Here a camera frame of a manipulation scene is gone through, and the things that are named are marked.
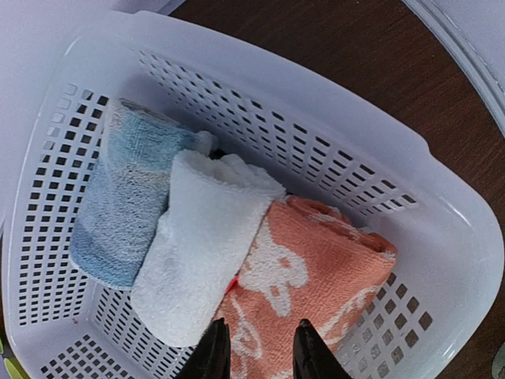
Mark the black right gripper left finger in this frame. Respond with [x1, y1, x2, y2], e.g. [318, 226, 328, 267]
[179, 318, 230, 379]

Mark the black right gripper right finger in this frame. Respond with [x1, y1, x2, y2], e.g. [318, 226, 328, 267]
[293, 319, 351, 379]

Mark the orange patterned towel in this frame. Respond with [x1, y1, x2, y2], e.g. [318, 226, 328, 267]
[216, 196, 397, 378]

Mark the white towel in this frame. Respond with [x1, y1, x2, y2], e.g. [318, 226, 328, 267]
[130, 150, 286, 347]

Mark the rolled grey towel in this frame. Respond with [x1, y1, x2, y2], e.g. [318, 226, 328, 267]
[69, 98, 217, 290]

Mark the green plate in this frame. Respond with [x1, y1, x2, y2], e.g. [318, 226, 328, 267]
[1, 340, 26, 379]

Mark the white plastic basket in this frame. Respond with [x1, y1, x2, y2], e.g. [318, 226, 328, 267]
[2, 11, 504, 378]

